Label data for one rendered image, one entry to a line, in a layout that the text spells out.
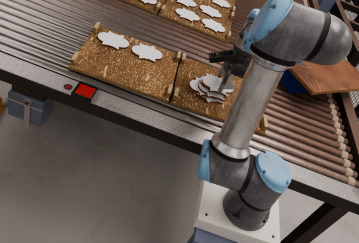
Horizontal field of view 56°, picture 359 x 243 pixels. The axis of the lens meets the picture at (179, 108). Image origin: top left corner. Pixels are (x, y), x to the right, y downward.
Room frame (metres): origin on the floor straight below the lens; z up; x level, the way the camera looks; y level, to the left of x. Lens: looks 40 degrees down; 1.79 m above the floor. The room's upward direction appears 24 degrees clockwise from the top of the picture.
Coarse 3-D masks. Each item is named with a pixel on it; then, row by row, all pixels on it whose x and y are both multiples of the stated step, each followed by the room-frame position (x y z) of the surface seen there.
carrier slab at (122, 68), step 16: (96, 32) 1.27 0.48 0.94; (112, 32) 1.32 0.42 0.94; (96, 48) 1.16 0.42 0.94; (112, 48) 1.21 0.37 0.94; (128, 48) 1.26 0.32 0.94; (160, 48) 1.36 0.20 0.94; (80, 64) 1.02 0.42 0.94; (96, 64) 1.06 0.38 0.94; (112, 64) 1.10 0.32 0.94; (128, 64) 1.15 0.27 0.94; (144, 64) 1.19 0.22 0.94; (160, 64) 1.24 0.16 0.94; (176, 64) 1.30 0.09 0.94; (112, 80) 1.01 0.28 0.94; (128, 80) 1.05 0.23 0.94; (144, 80) 1.09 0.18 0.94; (160, 80) 1.14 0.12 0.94; (160, 96) 1.04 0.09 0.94
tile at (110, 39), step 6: (102, 36) 1.24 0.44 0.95; (108, 36) 1.26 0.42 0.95; (114, 36) 1.28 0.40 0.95; (120, 36) 1.30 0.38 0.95; (102, 42) 1.21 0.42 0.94; (108, 42) 1.22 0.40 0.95; (114, 42) 1.24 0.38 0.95; (120, 42) 1.26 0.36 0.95; (126, 42) 1.28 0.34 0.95; (114, 48) 1.21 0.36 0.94; (120, 48) 1.23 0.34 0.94; (126, 48) 1.25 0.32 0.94
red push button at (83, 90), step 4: (80, 84) 0.92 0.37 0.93; (80, 88) 0.90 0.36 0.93; (84, 88) 0.91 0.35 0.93; (88, 88) 0.92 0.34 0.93; (92, 88) 0.93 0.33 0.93; (76, 92) 0.87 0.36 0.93; (80, 92) 0.88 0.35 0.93; (84, 92) 0.89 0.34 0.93; (88, 92) 0.90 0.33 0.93; (92, 92) 0.91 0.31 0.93; (88, 96) 0.88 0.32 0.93
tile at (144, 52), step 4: (140, 44) 1.31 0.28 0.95; (132, 48) 1.25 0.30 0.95; (136, 48) 1.27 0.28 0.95; (140, 48) 1.28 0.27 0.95; (144, 48) 1.29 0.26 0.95; (148, 48) 1.31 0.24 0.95; (152, 48) 1.32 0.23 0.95; (132, 52) 1.23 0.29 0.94; (136, 52) 1.24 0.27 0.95; (140, 52) 1.25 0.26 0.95; (144, 52) 1.26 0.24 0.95; (148, 52) 1.27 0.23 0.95; (152, 52) 1.29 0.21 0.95; (156, 52) 1.30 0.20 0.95; (160, 52) 1.32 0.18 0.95; (140, 56) 1.22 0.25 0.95; (144, 56) 1.24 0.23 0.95; (148, 56) 1.25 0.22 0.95; (152, 56) 1.26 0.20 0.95; (156, 56) 1.27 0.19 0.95; (160, 56) 1.29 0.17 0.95; (148, 60) 1.23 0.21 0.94; (152, 60) 1.23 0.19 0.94
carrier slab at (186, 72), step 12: (180, 60) 1.34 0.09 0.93; (192, 60) 1.38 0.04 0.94; (180, 72) 1.25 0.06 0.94; (192, 72) 1.29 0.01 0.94; (204, 72) 1.33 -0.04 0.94; (216, 72) 1.37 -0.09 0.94; (180, 84) 1.17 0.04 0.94; (180, 96) 1.09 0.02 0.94; (192, 96) 1.13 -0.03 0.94; (192, 108) 1.05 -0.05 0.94; (204, 108) 1.08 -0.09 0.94; (216, 108) 1.12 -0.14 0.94; (228, 108) 1.15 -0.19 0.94; (264, 132) 1.10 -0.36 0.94
